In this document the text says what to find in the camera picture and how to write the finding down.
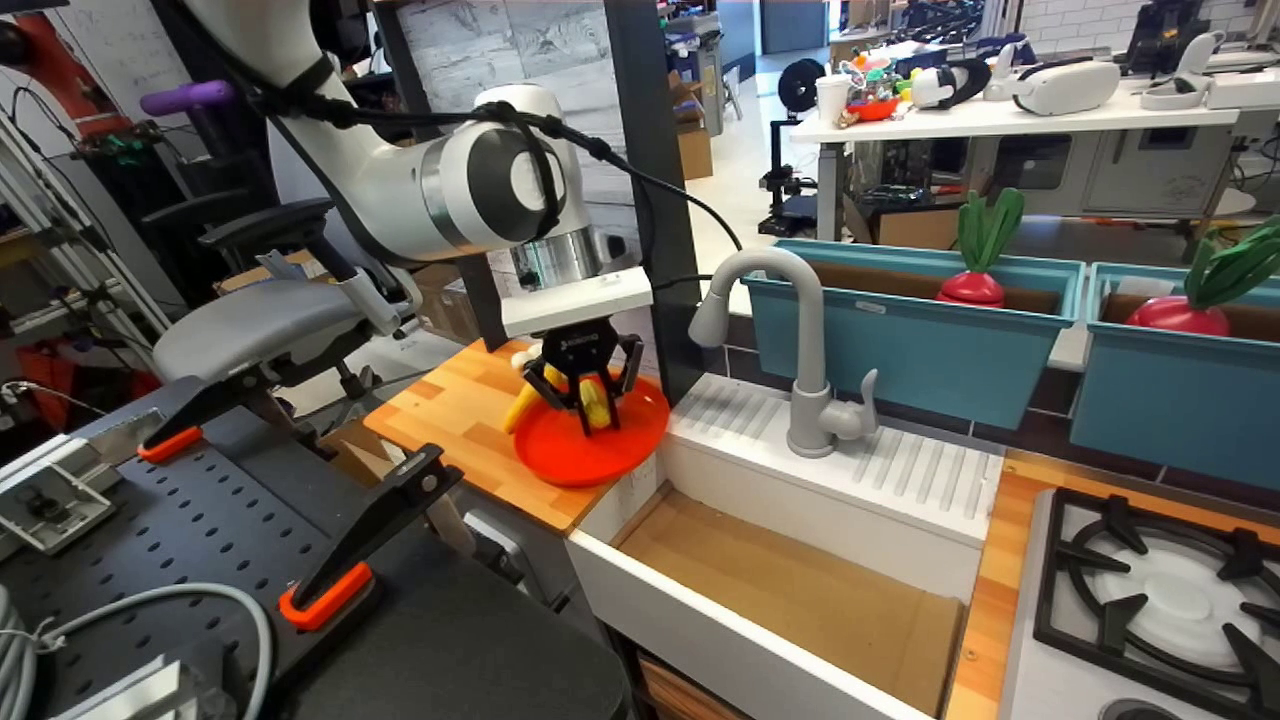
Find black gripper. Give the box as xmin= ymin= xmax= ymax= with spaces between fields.
xmin=521 ymin=315 xmax=648 ymax=431

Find red plastic plate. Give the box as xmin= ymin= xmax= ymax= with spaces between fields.
xmin=510 ymin=376 xmax=673 ymax=494

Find purple cylinder object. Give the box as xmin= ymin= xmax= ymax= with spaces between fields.
xmin=135 ymin=76 xmax=240 ymax=120

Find wooden kitchen countertop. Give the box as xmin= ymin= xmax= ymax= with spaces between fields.
xmin=359 ymin=337 xmax=1280 ymax=720

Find grey toy faucet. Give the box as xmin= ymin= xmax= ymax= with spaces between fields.
xmin=685 ymin=245 xmax=884 ymax=461

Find black vertical pillar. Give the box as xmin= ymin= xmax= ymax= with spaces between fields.
xmin=599 ymin=0 xmax=709 ymax=404

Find white toy sink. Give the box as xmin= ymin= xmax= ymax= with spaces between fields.
xmin=564 ymin=370 xmax=1013 ymax=720

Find teal planter box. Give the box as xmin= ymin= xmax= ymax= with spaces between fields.
xmin=739 ymin=238 xmax=1092 ymax=431
xmin=1066 ymin=258 xmax=1280 ymax=498

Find grey office chair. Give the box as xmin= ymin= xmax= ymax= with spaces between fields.
xmin=146 ymin=196 xmax=433 ymax=393

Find red toy radish green leaves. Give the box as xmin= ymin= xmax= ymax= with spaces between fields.
xmin=1129 ymin=217 xmax=1280 ymax=341
xmin=930 ymin=185 xmax=1032 ymax=310

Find colourful toy pile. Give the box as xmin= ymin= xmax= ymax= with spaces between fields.
xmin=837 ymin=52 xmax=936 ymax=133

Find black perforated table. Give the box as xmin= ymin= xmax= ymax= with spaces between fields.
xmin=0 ymin=398 xmax=637 ymax=720

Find white background table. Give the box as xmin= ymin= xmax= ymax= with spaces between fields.
xmin=797 ymin=92 xmax=1242 ymax=245

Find white VR headset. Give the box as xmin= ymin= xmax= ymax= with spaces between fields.
xmin=1007 ymin=52 xmax=1129 ymax=120

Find toy stove black grates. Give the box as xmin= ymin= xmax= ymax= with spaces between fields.
xmin=1002 ymin=483 xmax=1280 ymax=720

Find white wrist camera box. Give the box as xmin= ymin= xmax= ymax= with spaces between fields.
xmin=494 ymin=265 xmax=654 ymax=337

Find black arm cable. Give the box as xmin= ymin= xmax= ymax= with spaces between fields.
xmin=262 ymin=66 xmax=752 ymax=294

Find black clamp orange handle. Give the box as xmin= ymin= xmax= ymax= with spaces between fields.
xmin=277 ymin=439 xmax=468 ymax=637
xmin=133 ymin=365 xmax=270 ymax=469

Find grey cable loop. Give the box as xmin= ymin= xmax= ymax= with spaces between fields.
xmin=0 ymin=578 xmax=277 ymax=720

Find grey square bracket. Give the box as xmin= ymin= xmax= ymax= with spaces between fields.
xmin=0 ymin=457 xmax=118 ymax=555

